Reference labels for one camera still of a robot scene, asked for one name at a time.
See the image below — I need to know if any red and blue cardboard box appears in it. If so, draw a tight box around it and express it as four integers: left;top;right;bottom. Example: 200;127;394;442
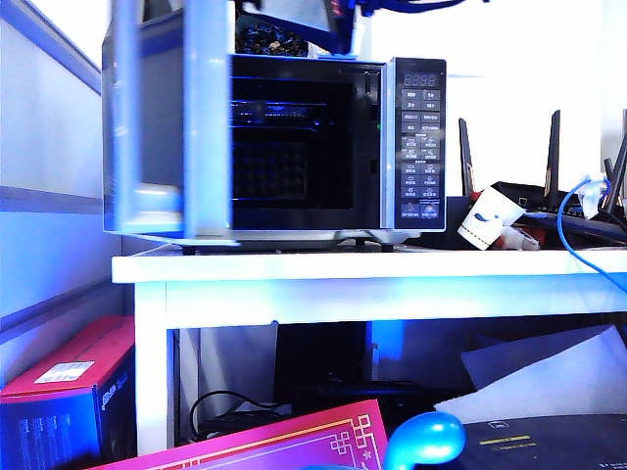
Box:
0;315;137;470

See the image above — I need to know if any red and white small packet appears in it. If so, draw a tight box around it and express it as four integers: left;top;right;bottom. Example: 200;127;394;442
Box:
498;225;546;251

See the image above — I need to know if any black box under table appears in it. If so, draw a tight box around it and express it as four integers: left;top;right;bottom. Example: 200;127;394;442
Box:
273;321;442;427

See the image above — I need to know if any black glass microwave door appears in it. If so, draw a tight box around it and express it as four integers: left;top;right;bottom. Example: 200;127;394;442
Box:
101;0;242;248

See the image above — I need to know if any black router with antennas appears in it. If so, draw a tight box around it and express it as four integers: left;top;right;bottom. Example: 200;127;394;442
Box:
458;110;627;249

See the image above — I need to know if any black power cable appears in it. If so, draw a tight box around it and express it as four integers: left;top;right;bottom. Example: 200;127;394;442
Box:
188;390;296;442

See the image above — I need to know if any pink gift box gold pattern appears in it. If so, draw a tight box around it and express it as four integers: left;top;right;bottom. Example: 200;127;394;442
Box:
90;399;391;470

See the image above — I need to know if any white table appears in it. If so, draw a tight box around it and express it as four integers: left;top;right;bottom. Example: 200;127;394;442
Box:
111;248;627;456

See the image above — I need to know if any grey partition frame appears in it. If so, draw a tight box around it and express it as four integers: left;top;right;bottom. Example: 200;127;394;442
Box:
0;0;134;344

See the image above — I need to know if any blue network cable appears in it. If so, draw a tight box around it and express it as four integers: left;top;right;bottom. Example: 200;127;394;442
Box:
556;176;627;296

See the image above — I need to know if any clear bag of blue candies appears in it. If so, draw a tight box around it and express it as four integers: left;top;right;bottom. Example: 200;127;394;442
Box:
235;19;319;56

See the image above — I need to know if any glossy blue rounded object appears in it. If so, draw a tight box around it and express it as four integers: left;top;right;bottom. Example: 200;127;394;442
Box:
382;411;468;470

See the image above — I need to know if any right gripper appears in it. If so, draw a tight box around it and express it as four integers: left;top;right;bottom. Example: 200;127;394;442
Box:
279;0;491;54

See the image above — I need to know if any black shredder with yellow label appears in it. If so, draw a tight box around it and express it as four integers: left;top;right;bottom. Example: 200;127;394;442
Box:
453;414;627;470

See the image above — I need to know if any white paper cup blue print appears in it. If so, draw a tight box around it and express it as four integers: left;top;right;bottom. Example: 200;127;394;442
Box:
458;185;524;252

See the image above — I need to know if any white paper sheet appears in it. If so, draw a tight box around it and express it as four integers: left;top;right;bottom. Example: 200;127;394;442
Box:
433;324;627;427

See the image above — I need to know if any white cable tag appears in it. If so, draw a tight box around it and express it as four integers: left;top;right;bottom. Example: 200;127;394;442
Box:
579;174;611;220

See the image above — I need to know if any black Midea microwave oven body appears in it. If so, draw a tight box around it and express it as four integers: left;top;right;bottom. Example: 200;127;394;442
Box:
146;52;449;255

